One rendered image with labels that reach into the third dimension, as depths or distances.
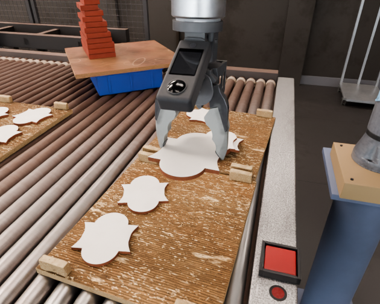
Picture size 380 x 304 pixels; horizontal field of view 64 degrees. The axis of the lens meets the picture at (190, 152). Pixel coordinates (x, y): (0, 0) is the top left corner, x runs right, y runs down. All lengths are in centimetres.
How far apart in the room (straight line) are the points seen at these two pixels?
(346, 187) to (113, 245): 62
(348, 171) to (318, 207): 134
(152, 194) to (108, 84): 77
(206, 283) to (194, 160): 23
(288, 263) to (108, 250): 35
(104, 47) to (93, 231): 105
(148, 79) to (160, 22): 330
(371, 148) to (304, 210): 130
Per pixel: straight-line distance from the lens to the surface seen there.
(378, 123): 98
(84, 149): 103
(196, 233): 67
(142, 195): 76
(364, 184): 94
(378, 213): 109
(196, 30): 43
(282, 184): 87
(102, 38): 156
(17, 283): 70
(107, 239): 67
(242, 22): 446
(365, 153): 101
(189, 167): 47
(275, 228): 73
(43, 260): 65
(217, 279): 60
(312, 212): 225
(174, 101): 38
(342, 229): 114
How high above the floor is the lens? 142
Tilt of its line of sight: 32 degrees down
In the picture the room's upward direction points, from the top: straight up
